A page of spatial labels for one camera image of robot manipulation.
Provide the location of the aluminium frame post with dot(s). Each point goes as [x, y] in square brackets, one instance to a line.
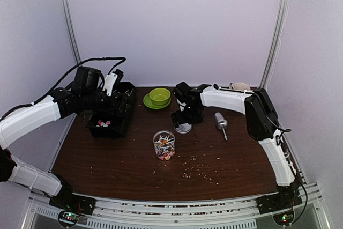
[70, 31]
[275, 43]

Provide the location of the clear plastic jar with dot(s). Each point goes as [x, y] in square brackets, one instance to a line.
[164, 145]

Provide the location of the coral pattern ceramic mug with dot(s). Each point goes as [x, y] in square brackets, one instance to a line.
[239, 86]

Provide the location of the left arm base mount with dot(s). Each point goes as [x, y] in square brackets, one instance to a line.
[73, 206]

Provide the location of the left aluminium frame post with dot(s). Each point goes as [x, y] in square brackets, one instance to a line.
[70, 31]

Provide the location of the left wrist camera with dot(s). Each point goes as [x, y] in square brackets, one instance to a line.
[112, 80]

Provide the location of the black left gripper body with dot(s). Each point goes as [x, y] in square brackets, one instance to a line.
[114, 110]

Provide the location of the green saucer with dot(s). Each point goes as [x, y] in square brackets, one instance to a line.
[152, 105]

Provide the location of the green bowl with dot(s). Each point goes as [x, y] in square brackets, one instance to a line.
[158, 95]

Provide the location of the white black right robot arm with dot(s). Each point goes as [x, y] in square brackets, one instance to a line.
[261, 123]

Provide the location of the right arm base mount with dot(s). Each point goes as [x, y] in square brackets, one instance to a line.
[281, 205]

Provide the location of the front aluminium rail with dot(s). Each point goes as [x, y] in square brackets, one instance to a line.
[228, 213]

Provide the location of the right aluminium frame post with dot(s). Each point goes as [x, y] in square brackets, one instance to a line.
[275, 43]

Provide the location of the silver metal scoop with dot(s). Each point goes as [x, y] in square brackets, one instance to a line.
[221, 124]

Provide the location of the silver jar lid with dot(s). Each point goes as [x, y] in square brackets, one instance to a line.
[183, 128]

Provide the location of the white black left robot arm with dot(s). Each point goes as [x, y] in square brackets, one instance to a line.
[90, 91]

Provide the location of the black three-compartment candy tray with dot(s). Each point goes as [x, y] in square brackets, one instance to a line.
[104, 124]

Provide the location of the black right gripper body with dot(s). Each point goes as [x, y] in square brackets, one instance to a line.
[191, 115]

